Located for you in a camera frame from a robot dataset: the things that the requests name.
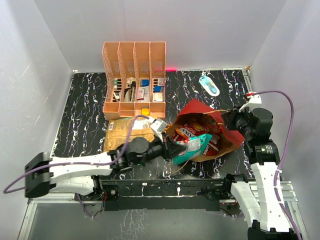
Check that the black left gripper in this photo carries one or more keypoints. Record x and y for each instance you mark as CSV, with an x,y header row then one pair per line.
x,y
170,149

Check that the teal white snack packet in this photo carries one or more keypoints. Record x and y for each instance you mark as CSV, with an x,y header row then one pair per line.
x,y
194,147

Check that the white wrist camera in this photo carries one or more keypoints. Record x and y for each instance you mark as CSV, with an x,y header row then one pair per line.
x,y
158,126
253,100

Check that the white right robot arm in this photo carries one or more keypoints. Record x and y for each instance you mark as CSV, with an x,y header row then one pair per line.
x,y
266,215

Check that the red brown paper bag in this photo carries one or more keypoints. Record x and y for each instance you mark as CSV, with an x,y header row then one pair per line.
x,y
194,111

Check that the blue grey eraser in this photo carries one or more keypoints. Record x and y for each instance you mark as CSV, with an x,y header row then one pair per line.
x,y
158,89
144,82

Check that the gold snack packet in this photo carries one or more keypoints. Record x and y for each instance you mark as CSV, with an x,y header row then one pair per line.
x,y
118,130

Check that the white flat box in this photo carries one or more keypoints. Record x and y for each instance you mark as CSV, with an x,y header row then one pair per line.
x,y
157,97

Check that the blue white packaged item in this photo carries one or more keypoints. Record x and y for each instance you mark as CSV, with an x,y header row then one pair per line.
x,y
210,87

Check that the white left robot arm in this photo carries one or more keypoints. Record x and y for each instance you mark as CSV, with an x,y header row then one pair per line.
x,y
45,174

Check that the small red snack packet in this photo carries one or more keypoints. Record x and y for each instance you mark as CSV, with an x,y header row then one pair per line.
x,y
212,125

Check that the yellow grey stamp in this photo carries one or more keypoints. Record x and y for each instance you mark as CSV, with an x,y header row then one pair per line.
x,y
145,111

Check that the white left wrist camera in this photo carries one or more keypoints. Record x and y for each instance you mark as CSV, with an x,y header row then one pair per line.
x,y
158,126

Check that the white red label packet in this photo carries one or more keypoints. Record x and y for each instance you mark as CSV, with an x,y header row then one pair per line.
x,y
143,94

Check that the peach plastic desk organizer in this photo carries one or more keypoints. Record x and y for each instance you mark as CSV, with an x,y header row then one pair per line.
x,y
136,79

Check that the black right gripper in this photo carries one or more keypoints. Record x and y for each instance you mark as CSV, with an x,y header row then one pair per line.
x,y
229,118

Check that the blue grey eraser back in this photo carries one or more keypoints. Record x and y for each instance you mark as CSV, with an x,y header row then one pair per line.
x,y
144,82

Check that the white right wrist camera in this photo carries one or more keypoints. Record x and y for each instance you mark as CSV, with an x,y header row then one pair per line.
x,y
253,100

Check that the white glue stick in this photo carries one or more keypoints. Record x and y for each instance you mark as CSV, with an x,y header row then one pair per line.
x,y
115,84

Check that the grey black stapler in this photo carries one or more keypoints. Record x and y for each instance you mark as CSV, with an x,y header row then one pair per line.
x,y
129,92

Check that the blue grey eraser right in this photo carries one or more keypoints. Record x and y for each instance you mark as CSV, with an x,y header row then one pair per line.
x,y
158,89

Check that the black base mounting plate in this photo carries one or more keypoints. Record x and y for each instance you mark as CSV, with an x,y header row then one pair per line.
x,y
177,194

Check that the red orange candy bag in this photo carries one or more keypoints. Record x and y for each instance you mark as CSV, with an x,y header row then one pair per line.
x,y
191,129

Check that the white red small box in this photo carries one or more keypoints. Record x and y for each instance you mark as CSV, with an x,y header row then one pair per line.
x,y
161,81

